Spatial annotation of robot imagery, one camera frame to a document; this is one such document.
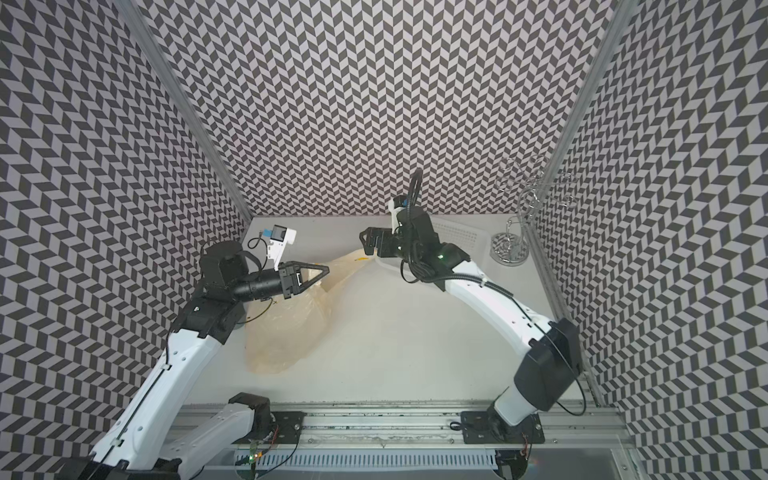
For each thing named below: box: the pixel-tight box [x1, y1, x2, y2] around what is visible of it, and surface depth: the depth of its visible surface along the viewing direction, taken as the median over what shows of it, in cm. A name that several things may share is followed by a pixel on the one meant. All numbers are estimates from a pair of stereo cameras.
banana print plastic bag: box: [245, 250, 376, 374], surface depth 70 cm
